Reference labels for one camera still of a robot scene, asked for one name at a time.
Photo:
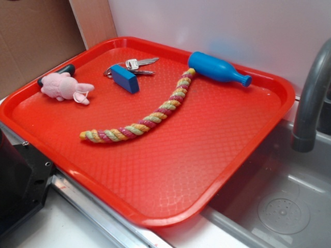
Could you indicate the pink plush bunny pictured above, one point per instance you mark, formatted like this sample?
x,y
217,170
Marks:
x,y
62,86

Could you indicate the red plastic tray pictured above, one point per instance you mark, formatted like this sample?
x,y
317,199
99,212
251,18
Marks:
x,y
170,173

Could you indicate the blue rectangular block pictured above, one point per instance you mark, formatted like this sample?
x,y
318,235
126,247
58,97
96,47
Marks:
x,y
125,79

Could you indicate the blue plastic bottle toy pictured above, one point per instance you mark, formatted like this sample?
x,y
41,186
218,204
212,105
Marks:
x,y
217,69

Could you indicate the grey plastic sink basin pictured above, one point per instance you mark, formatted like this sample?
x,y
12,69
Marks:
x,y
278,197

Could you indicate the grey sink faucet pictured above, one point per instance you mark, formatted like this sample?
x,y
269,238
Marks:
x,y
313,113

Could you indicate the brown cardboard panel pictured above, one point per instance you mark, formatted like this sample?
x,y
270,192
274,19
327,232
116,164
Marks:
x,y
37,36

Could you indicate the multicolour braided rope toy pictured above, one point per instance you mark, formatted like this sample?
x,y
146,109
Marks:
x,y
150,121

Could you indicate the silver keys on ring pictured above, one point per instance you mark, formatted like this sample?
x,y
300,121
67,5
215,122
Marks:
x,y
133,65

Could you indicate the black handle behind tray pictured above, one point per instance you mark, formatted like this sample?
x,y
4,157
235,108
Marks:
x,y
70,68

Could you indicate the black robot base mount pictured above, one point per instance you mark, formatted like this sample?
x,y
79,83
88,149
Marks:
x,y
25,178

